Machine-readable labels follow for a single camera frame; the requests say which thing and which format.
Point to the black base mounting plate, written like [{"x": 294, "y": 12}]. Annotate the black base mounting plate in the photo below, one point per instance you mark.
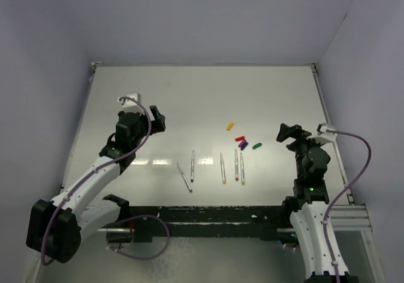
[{"x": 267, "y": 223}]

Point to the magenta-end marker pen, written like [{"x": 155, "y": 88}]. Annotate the magenta-end marker pen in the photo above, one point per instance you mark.
[{"x": 185, "y": 179}]

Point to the yellow-end marker pen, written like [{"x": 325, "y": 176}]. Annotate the yellow-end marker pen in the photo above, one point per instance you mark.
[{"x": 222, "y": 168}]

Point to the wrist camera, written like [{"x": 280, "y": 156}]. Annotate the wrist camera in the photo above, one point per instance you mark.
[
  {"x": 325, "y": 134},
  {"x": 129, "y": 103}
]

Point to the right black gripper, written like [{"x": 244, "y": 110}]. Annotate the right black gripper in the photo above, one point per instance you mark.
[{"x": 296, "y": 132}]

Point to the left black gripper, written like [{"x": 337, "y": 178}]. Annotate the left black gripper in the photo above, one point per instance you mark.
[{"x": 157, "y": 124}]

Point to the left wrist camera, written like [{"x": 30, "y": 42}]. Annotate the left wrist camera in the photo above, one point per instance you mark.
[{"x": 129, "y": 103}]

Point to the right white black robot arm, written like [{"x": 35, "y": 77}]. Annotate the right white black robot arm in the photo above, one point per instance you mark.
[{"x": 308, "y": 209}]

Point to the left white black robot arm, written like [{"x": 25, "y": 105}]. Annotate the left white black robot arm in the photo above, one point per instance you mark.
[{"x": 57, "y": 227}]

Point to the blue-end marker pen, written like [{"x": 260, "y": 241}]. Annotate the blue-end marker pen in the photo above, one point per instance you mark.
[{"x": 192, "y": 166}]

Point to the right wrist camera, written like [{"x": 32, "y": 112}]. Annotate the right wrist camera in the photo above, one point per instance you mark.
[{"x": 325, "y": 134}]

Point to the green-end marker pen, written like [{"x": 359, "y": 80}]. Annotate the green-end marker pen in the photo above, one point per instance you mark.
[{"x": 243, "y": 181}]

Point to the aluminium extrusion rail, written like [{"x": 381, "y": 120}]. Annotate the aluminium extrusion rail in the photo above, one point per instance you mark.
[{"x": 350, "y": 218}]

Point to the green pen cap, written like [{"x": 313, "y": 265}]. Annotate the green pen cap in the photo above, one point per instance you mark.
[{"x": 256, "y": 146}]

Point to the red-end marker pen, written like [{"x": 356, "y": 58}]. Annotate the red-end marker pen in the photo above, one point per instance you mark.
[{"x": 236, "y": 165}]

